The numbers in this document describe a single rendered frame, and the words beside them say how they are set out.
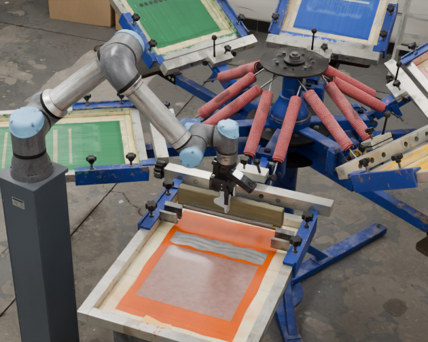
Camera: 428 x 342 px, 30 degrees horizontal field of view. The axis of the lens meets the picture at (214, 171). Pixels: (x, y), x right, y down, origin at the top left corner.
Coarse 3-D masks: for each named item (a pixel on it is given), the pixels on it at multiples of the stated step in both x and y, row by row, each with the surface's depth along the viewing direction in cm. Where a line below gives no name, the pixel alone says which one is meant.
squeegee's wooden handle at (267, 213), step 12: (180, 192) 299; (192, 192) 297; (204, 192) 296; (216, 192) 296; (192, 204) 300; (204, 204) 298; (216, 204) 296; (240, 204) 292; (252, 204) 290; (264, 204) 290; (252, 216) 293; (264, 216) 291; (276, 216) 289
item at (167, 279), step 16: (176, 224) 304; (192, 224) 304; (208, 224) 304; (224, 224) 304; (160, 256) 287; (176, 256) 287; (192, 256) 287; (208, 256) 287; (144, 272) 279; (160, 272) 279; (176, 272) 280; (192, 272) 280; (144, 288) 272; (160, 288) 272; (176, 288) 272; (192, 288) 273; (128, 304) 265; (144, 304) 265; (160, 304) 266; (176, 304) 266; (160, 320) 259
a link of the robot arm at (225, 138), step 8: (224, 120) 279; (232, 120) 280; (216, 128) 278; (224, 128) 275; (232, 128) 275; (216, 136) 277; (224, 136) 276; (232, 136) 277; (216, 144) 279; (224, 144) 278; (232, 144) 278; (224, 152) 280; (232, 152) 280
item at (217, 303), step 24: (240, 240) 296; (264, 240) 297; (216, 264) 284; (240, 264) 284; (264, 264) 285; (216, 288) 273; (240, 288) 273; (192, 312) 263; (216, 312) 263; (240, 312) 263; (216, 336) 254
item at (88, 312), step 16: (288, 224) 304; (144, 240) 291; (128, 256) 281; (112, 272) 273; (288, 272) 276; (96, 288) 266; (112, 288) 271; (272, 288) 269; (96, 304) 261; (272, 304) 262; (80, 320) 258; (96, 320) 255; (112, 320) 253; (128, 320) 254; (256, 320) 255; (144, 336) 251; (160, 336) 248; (176, 336) 248; (192, 336) 249; (256, 336) 249
